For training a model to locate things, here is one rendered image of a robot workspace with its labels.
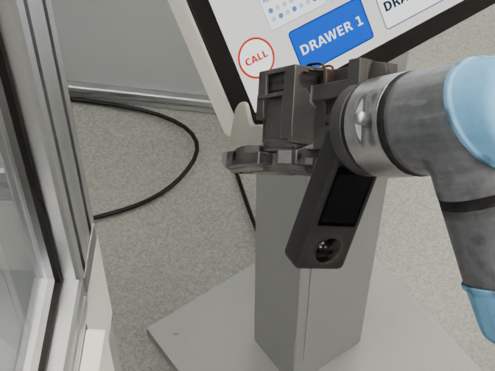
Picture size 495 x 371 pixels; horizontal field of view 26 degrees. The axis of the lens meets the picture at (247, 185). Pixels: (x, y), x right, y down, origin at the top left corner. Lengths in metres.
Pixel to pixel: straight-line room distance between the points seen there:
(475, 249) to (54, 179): 0.33
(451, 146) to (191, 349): 1.36
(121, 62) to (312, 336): 0.81
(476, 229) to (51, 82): 0.33
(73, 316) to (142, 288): 1.18
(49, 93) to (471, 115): 0.31
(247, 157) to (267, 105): 0.05
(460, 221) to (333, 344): 1.23
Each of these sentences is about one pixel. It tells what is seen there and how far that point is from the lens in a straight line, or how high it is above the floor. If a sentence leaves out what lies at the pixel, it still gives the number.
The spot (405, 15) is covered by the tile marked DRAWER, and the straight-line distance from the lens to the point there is 1.17.
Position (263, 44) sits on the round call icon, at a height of 1.02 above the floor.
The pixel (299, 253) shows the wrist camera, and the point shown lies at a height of 1.09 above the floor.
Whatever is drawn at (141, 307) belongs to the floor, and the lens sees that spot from 2.09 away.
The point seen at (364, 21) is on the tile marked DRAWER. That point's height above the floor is 1.00.
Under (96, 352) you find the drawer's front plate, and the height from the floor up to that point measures 0.93.
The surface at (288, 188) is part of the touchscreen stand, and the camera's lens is 1.51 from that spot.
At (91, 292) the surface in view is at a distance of 1.02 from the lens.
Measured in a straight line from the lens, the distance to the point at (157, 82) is 2.36.
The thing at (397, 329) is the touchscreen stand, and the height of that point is 0.04.
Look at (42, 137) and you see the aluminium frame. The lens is 0.80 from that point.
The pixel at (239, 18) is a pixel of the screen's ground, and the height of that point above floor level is 1.05.
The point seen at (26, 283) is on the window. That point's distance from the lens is 0.83.
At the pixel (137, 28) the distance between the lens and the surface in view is 2.25.
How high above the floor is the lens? 1.79
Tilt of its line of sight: 53 degrees down
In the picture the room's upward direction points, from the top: straight up
